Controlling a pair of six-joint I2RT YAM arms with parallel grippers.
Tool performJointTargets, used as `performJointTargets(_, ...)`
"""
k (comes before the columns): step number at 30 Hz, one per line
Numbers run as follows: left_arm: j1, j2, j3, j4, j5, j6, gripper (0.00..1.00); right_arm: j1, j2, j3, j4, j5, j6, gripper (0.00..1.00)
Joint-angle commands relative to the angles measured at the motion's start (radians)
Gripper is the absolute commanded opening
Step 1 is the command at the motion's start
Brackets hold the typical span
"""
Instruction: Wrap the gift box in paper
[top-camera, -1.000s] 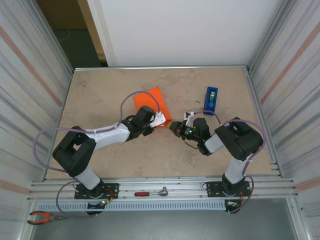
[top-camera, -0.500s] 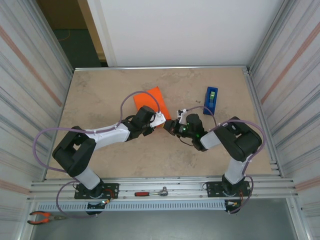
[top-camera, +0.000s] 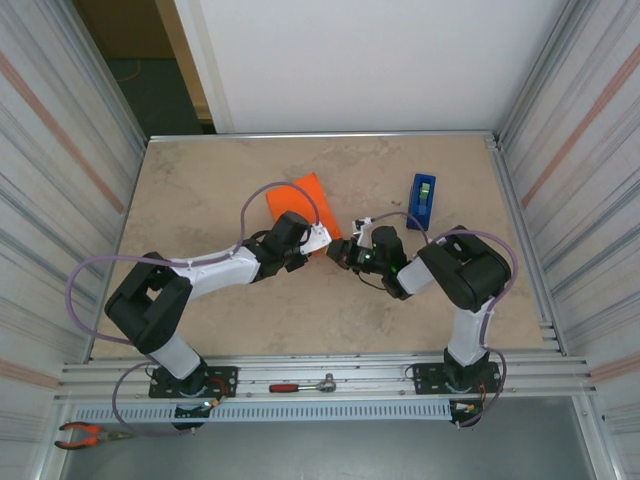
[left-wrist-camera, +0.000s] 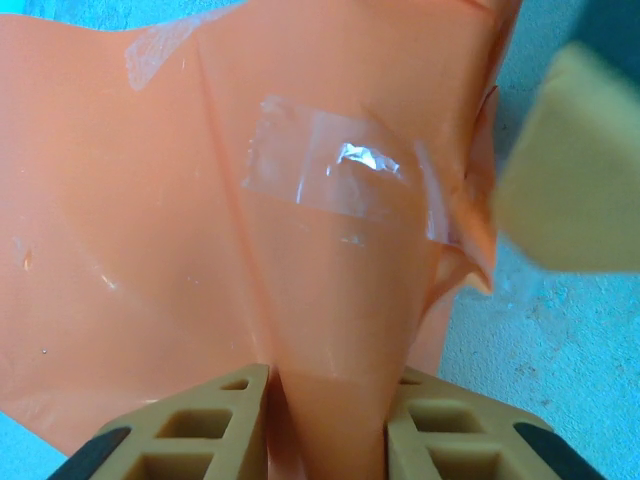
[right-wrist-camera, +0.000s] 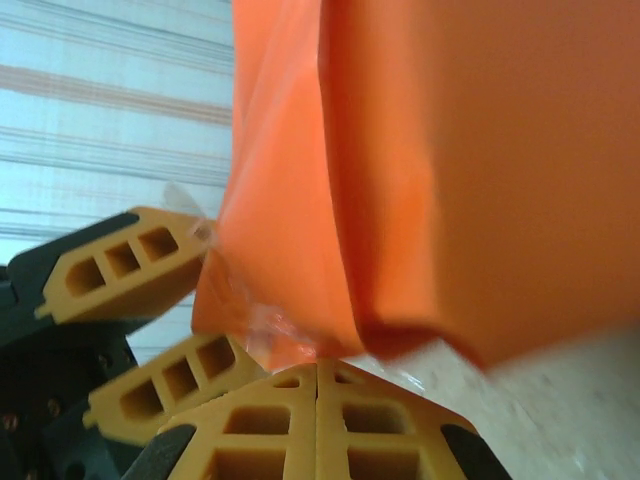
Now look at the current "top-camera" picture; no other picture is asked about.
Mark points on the aluminium side rail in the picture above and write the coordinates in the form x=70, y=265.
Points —
x=525, y=240

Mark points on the orange cloth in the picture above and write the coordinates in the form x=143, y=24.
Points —
x=300, y=200

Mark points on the green tape roll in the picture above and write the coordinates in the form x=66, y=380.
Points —
x=425, y=192

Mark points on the narrow aluminium frame beam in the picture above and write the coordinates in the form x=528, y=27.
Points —
x=325, y=135

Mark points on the blue tape dispenser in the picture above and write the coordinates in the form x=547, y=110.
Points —
x=419, y=215

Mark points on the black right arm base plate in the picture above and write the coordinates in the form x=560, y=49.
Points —
x=427, y=380

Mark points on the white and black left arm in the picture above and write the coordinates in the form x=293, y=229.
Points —
x=150, y=310

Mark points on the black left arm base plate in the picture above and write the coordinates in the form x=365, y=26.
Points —
x=225, y=382

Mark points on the wide aluminium frame beam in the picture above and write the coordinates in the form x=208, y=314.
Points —
x=350, y=370

